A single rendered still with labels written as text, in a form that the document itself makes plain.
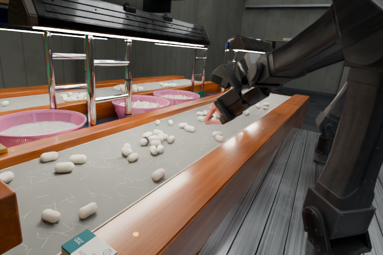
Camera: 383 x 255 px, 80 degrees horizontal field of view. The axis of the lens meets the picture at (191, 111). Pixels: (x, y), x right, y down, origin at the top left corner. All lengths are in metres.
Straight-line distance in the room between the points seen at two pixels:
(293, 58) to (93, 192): 0.46
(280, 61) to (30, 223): 0.52
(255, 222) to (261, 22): 7.87
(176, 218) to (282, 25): 7.88
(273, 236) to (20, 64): 2.70
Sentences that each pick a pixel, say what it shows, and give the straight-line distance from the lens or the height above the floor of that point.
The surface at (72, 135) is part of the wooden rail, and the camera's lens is 0.72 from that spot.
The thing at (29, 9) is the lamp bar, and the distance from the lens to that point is 0.48.
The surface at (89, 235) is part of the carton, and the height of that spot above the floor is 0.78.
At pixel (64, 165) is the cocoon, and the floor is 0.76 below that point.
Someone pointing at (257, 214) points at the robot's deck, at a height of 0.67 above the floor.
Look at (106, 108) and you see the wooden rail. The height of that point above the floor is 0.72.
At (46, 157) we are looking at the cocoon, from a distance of 0.64.
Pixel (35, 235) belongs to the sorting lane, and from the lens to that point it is 0.45.
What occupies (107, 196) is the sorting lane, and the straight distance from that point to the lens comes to 0.49.
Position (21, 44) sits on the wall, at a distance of 2.88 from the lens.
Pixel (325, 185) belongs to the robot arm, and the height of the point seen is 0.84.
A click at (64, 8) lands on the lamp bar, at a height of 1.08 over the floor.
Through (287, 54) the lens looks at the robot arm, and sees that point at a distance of 0.49.
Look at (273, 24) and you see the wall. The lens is 8.18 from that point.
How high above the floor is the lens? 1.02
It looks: 15 degrees down
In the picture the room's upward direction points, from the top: 5 degrees clockwise
